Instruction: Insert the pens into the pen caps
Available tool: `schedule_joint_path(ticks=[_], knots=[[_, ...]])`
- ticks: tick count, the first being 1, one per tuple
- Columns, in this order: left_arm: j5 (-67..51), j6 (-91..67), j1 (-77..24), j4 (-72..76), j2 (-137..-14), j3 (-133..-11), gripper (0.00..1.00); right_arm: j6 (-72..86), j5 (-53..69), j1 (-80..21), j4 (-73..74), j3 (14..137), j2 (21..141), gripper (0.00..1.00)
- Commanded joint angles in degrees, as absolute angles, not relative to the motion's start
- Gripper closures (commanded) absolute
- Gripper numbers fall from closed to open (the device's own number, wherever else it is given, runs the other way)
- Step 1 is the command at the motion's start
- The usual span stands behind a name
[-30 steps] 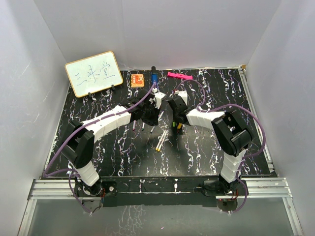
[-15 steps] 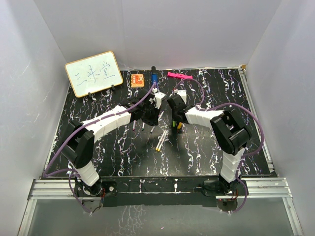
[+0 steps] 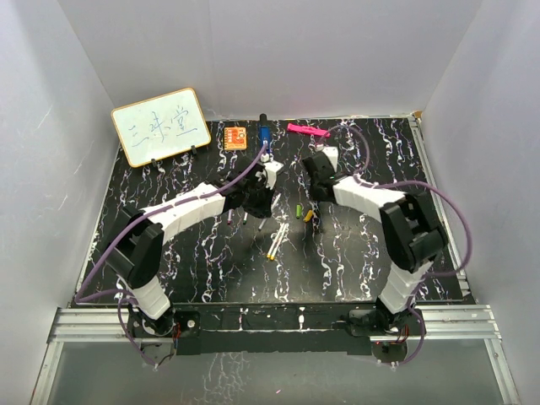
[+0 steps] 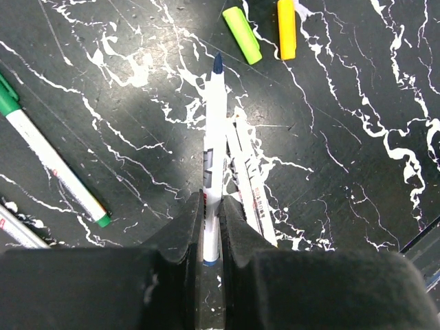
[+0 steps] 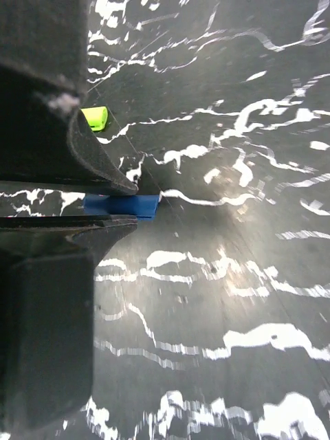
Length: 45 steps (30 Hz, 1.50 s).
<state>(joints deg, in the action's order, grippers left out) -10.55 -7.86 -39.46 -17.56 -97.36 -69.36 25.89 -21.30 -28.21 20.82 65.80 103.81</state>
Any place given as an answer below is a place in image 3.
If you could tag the yellow tipped white pen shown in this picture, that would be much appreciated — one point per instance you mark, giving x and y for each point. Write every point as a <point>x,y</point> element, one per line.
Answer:
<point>275,241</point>

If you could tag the orange tipped white pen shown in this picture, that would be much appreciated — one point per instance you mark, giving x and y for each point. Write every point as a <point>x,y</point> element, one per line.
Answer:
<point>280,241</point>

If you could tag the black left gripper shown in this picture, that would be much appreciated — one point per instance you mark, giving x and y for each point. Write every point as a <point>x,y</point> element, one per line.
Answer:
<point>264,211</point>

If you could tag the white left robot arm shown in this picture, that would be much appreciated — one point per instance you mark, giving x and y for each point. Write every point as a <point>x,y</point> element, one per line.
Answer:
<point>137,255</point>

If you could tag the small whiteboard with writing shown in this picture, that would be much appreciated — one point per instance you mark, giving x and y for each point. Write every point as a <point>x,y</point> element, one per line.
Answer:
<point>161,127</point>

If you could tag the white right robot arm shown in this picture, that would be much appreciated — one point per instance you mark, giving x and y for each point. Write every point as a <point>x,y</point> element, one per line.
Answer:
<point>412,230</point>

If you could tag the pink plastic clip bar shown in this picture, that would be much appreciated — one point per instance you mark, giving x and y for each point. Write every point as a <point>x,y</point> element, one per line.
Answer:
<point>307,130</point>

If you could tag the aluminium frame rail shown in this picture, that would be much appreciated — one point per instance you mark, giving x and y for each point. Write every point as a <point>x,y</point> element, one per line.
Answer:
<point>74,326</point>

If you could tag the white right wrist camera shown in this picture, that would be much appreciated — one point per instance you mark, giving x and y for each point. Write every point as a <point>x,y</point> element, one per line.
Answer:
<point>331,153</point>

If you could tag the yellow pen cap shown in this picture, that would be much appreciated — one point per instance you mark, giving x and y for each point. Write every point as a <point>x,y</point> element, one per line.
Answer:
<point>308,216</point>

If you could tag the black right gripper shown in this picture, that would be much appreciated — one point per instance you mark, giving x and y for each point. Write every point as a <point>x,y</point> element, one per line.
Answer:
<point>312,191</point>

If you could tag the blue stapler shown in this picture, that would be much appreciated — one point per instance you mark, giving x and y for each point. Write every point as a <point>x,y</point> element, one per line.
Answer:
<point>263,130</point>

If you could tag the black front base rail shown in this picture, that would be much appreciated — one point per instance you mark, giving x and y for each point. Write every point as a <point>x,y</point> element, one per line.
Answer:
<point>354,328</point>

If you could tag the orange small notebook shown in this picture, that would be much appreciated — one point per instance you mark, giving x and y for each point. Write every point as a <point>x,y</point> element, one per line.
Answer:
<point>235,138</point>

